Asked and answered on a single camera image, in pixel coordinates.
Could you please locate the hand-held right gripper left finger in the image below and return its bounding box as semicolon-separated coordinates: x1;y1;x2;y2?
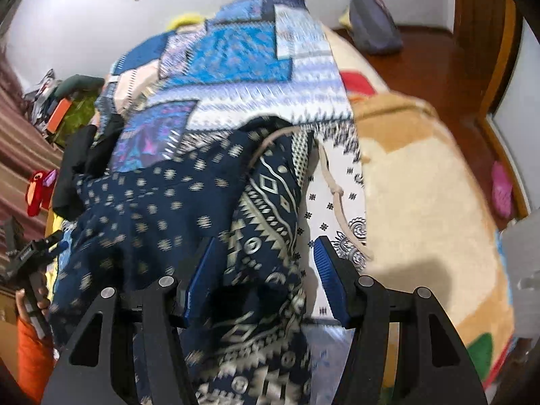
40;236;224;405

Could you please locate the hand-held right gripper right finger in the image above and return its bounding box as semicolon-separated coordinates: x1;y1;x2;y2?
313;235;490;405

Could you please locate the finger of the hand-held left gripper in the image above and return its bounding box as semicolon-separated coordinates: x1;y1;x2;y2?
40;235;71;259

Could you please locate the navy patterned hooded jacket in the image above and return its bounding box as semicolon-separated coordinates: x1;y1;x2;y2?
48;116;376;405

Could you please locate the person's left forearm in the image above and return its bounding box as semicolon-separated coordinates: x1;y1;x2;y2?
16;316;56;391

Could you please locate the person's left hand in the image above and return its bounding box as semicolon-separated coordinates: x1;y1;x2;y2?
16;285;52;320

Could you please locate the red plush toy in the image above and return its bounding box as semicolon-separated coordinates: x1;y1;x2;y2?
26;169;58;217

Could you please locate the black garment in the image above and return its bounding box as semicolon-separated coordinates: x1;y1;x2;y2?
53;114;126;220

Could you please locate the red striped curtain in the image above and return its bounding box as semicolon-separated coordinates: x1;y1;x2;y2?
0;51;64;237

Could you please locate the beige printed fleece blanket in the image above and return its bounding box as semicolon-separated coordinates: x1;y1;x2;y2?
321;25;518;393

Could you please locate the orange box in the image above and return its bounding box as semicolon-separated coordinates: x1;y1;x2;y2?
46;99;72;134

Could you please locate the green patterned cloth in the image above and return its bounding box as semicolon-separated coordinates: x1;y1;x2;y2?
55;95;100;146

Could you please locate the pile of papers and clutter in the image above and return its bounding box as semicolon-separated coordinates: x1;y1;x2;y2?
23;70;58;127

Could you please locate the dark green plush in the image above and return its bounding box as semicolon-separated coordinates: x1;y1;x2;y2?
57;75;106;99

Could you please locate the pink slipper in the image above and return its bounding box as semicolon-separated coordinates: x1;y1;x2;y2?
490;160;514;218

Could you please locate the blue patchwork quilt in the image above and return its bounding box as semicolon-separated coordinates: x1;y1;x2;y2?
95;0;368;325

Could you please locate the grey backpack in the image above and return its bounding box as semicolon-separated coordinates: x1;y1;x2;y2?
348;0;404;55

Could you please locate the frosted heart-print wardrobe door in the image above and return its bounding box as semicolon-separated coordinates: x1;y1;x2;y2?
485;8;540;220

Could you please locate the wooden door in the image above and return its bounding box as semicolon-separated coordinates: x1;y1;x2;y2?
453;0;524;114

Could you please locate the yellow foam ring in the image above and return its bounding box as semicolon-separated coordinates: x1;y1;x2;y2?
166;13;207;31

